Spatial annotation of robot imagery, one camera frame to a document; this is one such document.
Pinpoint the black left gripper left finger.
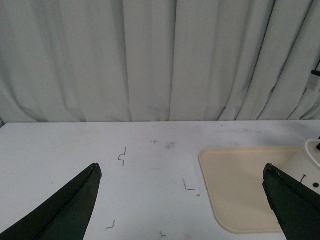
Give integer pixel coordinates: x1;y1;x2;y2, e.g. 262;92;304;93
0;163;102;240

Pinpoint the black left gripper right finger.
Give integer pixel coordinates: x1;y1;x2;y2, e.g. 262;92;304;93
262;163;320;240

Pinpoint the white gripper body with cable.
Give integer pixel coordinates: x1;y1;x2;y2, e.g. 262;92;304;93
308;62;320;92

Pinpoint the cream mug with black handle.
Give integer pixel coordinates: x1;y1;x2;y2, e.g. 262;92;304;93
282;139;320;194

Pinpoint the beige rectangular plastic tray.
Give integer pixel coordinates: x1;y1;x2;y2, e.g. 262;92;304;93
198;146;301;234

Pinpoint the white pleated curtain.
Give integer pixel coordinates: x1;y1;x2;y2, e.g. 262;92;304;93
0;0;320;124

